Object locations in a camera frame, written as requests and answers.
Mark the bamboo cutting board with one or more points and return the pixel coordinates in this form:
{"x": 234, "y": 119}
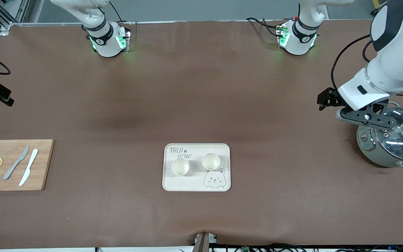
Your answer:
{"x": 44, "y": 164}

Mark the grey metal table bracket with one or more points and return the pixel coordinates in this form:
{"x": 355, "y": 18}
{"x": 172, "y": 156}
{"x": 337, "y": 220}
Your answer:
{"x": 203, "y": 243}

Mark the grey-green cooking pot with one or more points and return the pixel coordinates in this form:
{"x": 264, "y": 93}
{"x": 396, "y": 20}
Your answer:
{"x": 369, "y": 150}

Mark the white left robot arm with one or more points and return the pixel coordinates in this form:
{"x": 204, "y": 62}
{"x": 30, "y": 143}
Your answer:
{"x": 397, "y": 42}

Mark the white IKEA cup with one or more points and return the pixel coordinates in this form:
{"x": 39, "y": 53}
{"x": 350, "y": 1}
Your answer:
{"x": 180, "y": 167}
{"x": 211, "y": 161}

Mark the aluminium frame profile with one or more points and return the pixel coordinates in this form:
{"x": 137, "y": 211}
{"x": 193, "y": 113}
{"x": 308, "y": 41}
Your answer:
{"x": 5, "y": 23}

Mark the glass pot lid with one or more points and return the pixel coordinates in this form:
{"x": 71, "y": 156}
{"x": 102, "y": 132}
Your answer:
{"x": 394, "y": 147}

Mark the beige bear print tray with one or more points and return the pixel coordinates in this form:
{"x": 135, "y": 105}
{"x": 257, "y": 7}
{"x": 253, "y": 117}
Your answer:
{"x": 187, "y": 182}

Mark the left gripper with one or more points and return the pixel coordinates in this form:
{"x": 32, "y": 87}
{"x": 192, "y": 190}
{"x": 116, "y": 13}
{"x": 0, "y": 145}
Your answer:
{"x": 329, "y": 97}

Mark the grey plastic knife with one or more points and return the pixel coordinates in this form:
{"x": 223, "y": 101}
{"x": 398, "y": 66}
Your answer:
{"x": 21, "y": 156}

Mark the brown table cover mat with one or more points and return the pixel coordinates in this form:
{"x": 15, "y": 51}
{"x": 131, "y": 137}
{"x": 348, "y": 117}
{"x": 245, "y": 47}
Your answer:
{"x": 201, "y": 87}

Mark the white plastic knife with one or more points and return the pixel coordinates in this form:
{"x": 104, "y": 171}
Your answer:
{"x": 30, "y": 164}

